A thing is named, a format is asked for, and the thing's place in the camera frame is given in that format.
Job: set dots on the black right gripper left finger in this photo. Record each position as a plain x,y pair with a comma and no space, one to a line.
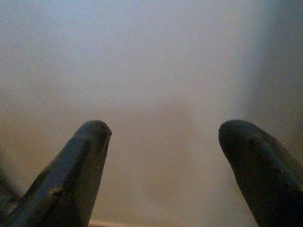
71,170

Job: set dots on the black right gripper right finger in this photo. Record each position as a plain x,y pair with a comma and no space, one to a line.
265,170

